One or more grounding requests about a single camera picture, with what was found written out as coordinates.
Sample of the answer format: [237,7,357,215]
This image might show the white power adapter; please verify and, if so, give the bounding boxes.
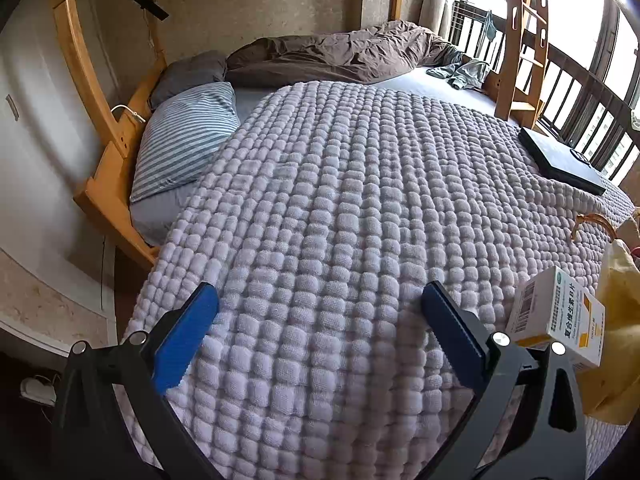
[20,375,58,406]

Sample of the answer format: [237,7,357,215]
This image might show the dark balcony railing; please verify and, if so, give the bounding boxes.
[537,40,640,186]

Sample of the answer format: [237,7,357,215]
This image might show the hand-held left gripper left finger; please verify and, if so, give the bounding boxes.
[52,281,226,480]

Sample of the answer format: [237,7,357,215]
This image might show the black tape strips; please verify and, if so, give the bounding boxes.
[124,0,170,23]

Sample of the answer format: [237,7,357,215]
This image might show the white charging cable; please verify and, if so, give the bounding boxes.
[110,104,147,123]

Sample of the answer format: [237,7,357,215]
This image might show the beige curtain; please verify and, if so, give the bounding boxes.
[419,0,453,41]

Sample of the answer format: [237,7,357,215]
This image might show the yellow plastic bag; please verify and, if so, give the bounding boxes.
[582,239,640,426]

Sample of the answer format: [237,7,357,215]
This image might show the grey garment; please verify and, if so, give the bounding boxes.
[425,47,491,92]

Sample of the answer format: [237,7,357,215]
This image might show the white and yellow medicine box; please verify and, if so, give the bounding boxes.
[505,266,607,371]

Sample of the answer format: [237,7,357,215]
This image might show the striped pillow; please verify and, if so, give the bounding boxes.
[129,81,241,204]

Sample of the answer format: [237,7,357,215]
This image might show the wooden ladder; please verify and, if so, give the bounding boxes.
[492,0,551,131]

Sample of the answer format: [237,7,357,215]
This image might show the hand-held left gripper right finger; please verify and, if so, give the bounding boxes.
[421,280,588,480]

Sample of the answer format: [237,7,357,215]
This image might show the brown duvet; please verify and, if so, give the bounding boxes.
[225,20,463,86]

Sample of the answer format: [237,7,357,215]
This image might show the lavender waffle blanket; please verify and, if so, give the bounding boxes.
[117,80,636,480]

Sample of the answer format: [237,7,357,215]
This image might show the wooden bunk bed frame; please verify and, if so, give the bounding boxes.
[50,0,416,271]

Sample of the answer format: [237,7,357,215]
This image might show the grey pillow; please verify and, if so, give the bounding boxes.
[150,50,228,111]

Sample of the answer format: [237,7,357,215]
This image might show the brown curved handle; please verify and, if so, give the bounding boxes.
[571,212,621,257]

